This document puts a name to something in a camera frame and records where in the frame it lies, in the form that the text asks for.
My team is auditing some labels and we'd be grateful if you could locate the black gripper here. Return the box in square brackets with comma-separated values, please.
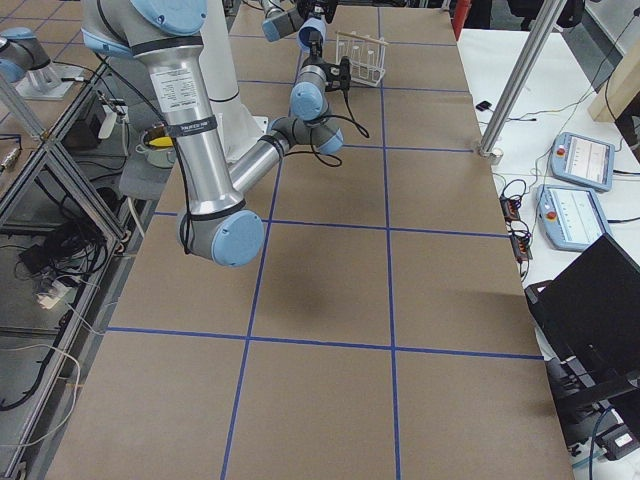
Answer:
[305, 42, 325, 67]

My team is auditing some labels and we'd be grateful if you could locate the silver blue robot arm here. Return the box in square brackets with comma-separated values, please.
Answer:
[81, 1, 350, 267]

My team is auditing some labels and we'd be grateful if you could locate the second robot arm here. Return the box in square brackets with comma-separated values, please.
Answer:
[1, 1, 306, 100]

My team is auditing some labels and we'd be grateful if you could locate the small black sensor puck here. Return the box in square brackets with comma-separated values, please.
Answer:
[475, 101, 492, 111]

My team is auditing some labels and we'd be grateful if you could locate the metal pot with yellow item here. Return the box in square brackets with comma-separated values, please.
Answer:
[135, 127, 176, 169]

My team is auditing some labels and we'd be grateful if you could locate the black orange connector box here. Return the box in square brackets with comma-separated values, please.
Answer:
[499, 195, 532, 264]

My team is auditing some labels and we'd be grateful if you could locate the upper teach pendant tablet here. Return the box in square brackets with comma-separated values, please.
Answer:
[549, 132, 615, 192]

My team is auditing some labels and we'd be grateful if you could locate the teach pendant tablet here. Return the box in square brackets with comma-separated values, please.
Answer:
[536, 184, 611, 252]
[549, 132, 615, 192]

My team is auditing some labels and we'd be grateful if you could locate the lower teach pendant tablet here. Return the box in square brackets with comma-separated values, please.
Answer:
[536, 184, 611, 252]

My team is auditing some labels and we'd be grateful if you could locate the white power strip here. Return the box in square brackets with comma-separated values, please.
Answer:
[36, 280, 78, 310]

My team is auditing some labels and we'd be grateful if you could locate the black laptop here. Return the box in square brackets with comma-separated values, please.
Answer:
[525, 233, 639, 382]

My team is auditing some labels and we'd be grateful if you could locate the white wire cup holder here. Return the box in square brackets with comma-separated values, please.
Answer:
[335, 31, 389, 87]

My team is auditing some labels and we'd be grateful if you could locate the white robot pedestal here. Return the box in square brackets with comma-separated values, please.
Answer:
[199, 0, 268, 164]

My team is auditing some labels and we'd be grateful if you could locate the aluminium frame post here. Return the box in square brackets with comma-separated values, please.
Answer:
[477, 0, 566, 165]

